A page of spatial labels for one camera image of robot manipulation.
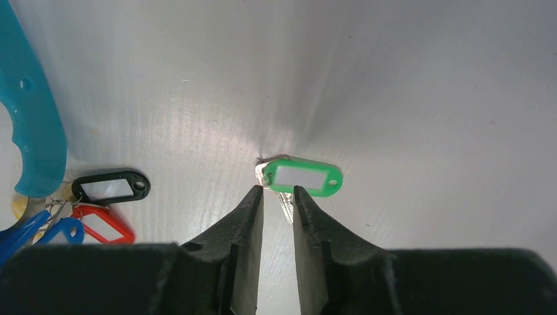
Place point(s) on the green tagged key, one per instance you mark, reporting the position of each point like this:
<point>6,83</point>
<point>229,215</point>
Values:
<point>281,173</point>

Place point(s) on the dark blue key tag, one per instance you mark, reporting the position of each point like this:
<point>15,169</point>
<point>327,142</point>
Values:
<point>66,231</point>

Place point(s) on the black key tag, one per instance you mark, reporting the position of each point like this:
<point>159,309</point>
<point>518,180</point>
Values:
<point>110,188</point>

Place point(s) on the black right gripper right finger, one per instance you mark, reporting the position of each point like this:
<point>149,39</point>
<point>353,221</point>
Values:
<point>339,272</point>

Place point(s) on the round key organizer with rings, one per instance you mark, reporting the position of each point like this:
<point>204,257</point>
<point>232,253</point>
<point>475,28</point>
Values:
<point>37,128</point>

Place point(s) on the yellow tagged key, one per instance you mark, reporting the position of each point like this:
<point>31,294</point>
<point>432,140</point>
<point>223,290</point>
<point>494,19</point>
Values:
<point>18,205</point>

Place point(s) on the red tagged key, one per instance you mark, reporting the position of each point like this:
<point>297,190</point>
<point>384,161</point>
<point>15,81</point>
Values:
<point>103,224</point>

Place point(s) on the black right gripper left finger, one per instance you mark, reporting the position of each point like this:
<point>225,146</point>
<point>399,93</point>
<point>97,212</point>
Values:
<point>216,272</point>

